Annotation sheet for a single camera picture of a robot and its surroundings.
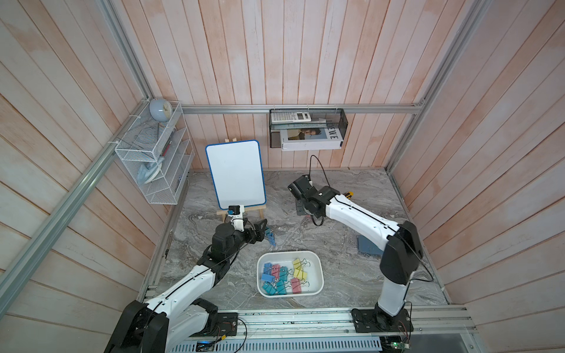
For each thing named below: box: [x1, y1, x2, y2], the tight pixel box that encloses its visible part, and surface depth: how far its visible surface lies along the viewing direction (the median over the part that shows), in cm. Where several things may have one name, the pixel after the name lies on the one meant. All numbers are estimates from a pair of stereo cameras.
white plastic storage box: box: [256, 250, 325, 298], surface depth 84 cm
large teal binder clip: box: [276, 280, 287, 295], surface depth 81 cm
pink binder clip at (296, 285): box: [290, 277, 303, 294], surface depth 82 cm
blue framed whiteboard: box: [205, 139, 268, 211], surface depth 88 cm
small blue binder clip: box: [261, 272, 276, 284], surface depth 82 cm
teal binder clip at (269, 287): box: [261, 280, 278, 295], surface depth 81 cm
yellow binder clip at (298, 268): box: [292, 258, 304, 275], surface depth 86 cm
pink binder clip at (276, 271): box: [272, 264, 281, 280], surface depth 85 cm
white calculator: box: [270, 111, 312, 125], surface depth 92 cm
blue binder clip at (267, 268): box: [262, 262, 273, 275], surface depth 85 cm
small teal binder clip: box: [279, 266, 289, 283], surface depth 84 cm
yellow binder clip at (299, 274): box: [293, 268, 308, 281], surface depth 83 cm
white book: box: [280, 127, 344, 152], surface depth 95 cm
